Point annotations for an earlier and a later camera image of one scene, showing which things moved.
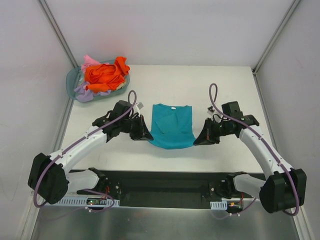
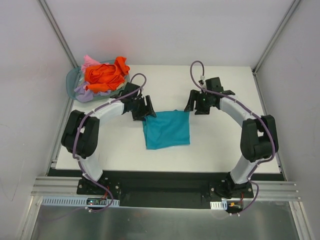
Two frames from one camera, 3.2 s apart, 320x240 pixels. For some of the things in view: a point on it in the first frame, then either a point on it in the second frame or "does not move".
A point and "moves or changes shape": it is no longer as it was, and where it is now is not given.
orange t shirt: x=104 y=77 does not move
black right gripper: x=213 y=130 -> x=196 y=102
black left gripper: x=136 y=127 -> x=144 y=107
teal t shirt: x=172 y=126 moves or changes shape
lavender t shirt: x=85 y=95 does not move
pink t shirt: x=89 y=61 does not move
